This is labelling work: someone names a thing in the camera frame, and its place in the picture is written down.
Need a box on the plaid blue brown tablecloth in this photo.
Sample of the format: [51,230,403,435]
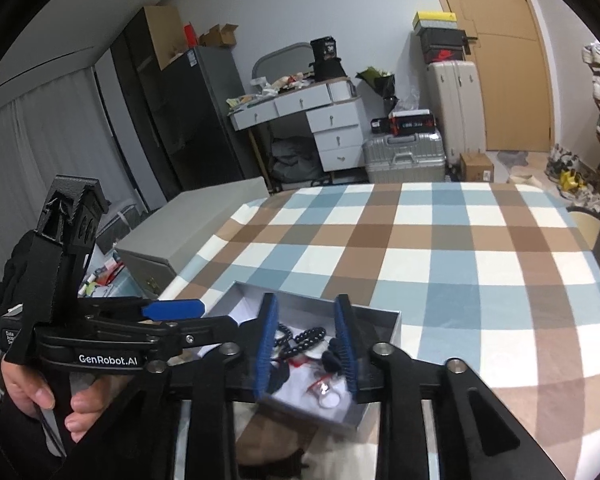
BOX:
[164,183,600,479]

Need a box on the white upright suitcase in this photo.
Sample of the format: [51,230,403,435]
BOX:
[427,61,486,166]

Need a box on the person's left hand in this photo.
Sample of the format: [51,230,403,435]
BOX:
[0,358,131,443]

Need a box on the black curved hair comb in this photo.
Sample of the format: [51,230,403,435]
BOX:
[238,448,309,480]

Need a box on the silver flat suitcase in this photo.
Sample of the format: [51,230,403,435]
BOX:
[363,131,446,183]

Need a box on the silver grey box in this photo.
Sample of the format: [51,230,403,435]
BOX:
[206,282,402,440]

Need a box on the grey safe box left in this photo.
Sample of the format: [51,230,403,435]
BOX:
[116,177,268,299]

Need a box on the black bead bracelet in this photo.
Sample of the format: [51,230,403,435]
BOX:
[274,323,328,361]

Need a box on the white curtain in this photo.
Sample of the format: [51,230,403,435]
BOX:
[0,70,135,281]

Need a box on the yellow shoe box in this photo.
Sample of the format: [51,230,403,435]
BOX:
[413,11,458,35]

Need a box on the black red shoe box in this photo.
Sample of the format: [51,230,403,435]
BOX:
[418,27,466,64]

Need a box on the green flower bouquet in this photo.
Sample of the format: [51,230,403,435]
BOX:
[356,66,396,103]

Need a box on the small cardboard box floor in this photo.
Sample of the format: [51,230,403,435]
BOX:
[460,152,494,182]

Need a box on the cardboard box on fridge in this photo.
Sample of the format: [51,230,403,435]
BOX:
[199,24,238,48]

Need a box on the wooden door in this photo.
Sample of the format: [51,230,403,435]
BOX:
[440,0,554,152]

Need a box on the white drawer desk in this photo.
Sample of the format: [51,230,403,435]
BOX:
[228,78,370,174]

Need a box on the black red box on suitcase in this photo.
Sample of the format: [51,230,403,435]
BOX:
[370,110,437,136]

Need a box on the grey curved chair back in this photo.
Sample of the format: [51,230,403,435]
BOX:
[251,42,314,84]

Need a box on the black refrigerator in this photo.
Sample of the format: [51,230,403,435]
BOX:
[161,47,260,191]

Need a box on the black hat box stack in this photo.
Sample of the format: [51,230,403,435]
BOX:
[310,36,347,82]

